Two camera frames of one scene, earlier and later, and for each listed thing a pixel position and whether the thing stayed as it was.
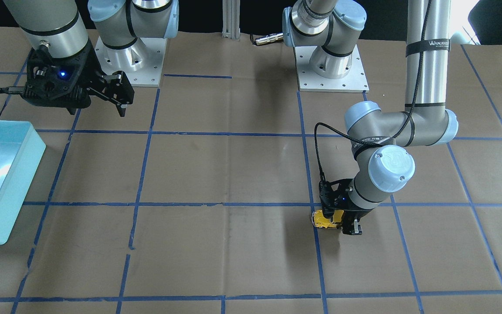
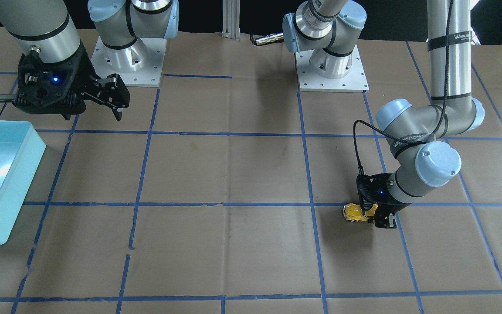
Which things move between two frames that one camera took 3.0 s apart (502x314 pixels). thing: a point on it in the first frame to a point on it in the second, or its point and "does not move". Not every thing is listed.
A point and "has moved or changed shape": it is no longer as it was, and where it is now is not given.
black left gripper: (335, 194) to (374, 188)
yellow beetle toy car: (320, 220) has moved or changed shape
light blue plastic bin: (5, 155) does not move
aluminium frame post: (231, 15) does not move
